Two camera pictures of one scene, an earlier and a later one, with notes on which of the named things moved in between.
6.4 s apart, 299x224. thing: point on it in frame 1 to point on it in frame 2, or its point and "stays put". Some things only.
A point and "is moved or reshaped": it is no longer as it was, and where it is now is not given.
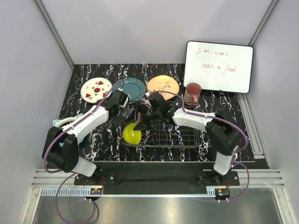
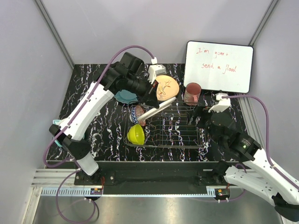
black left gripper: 124,110 to 150,94
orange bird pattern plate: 165,84 stays put
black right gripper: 141,126 to 200,111
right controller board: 222,193 stays put
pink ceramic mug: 192,92 stays put
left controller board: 96,191 stays put
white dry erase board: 219,66 stays put
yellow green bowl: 131,136 is moved or reshaped
